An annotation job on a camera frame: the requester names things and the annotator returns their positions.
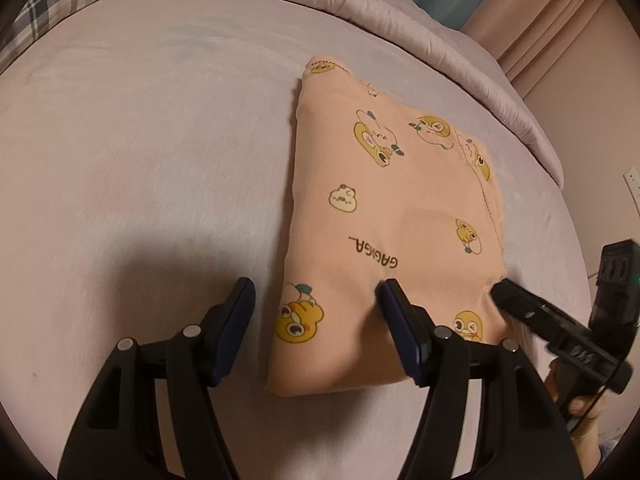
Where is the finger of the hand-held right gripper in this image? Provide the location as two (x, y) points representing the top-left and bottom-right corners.
(490, 279), (568, 347)

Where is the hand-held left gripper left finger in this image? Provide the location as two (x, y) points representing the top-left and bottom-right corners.
(57, 276), (257, 480)

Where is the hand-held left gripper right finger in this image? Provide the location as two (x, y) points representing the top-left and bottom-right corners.
(375, 279), (584, 480)

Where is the peach cartoon print garment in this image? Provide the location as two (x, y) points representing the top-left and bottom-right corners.
(265, 54), (517, 400)

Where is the person's right forearm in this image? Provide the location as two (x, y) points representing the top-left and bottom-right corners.
(570, 412), (622, 480)

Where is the person's right hand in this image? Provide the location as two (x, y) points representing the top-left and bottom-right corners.
(544, 360), (609, 427)

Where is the blue fluffy clothing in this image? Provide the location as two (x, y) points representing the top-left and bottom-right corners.
(597, 437), (624, 467)

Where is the pink bed sheet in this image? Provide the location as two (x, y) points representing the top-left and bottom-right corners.
(0, 0), (602, 480)

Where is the pink curtain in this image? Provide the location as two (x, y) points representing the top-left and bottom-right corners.
(459, 0), (617, 99)

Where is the grey quilt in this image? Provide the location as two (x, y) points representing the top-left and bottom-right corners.
(112, 0), (567, 192)

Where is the plaid pillow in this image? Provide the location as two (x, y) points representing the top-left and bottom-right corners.
(0, 0), (132, 67)

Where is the white wall socket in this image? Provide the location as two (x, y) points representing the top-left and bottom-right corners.
(622, 167), (640, 202)

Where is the black cable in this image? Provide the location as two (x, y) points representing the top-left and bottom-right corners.
(570, 390), (609, 434)

